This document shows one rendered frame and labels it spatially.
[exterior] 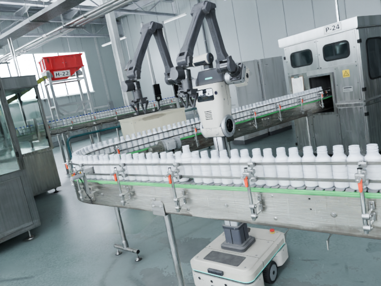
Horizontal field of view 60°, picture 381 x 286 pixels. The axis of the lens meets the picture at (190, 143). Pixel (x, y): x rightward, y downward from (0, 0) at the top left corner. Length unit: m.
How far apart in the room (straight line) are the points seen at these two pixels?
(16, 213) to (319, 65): 4.57
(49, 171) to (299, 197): 5.90
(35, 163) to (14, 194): 2.26
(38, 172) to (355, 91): 5.53
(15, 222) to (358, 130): 4.66
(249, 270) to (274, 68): 6.76
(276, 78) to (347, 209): 7.34
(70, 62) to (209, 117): 6.34
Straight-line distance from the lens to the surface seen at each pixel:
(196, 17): 1.97
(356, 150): 1.36
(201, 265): 2.53
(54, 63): 8.29
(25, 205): 4.66
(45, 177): 6.88
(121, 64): 12.52
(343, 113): 5.20
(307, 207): 1.45
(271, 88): 8.46
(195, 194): 1.73
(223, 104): 2.27
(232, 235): 2.56
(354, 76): 5.04
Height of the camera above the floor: 1.48
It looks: 9 degrees down
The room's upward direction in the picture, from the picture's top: 11 degrees counter-clockwise
